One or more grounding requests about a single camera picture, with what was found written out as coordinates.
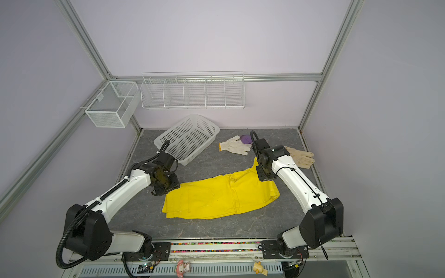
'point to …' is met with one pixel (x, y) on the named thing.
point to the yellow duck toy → (258, 268)
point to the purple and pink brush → (246, 139)
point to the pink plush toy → (182, 267)
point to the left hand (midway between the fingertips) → (175, 189)
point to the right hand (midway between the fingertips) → (269, 173)
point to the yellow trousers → (237, 191)
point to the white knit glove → (234, 145)
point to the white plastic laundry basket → (190, 139)
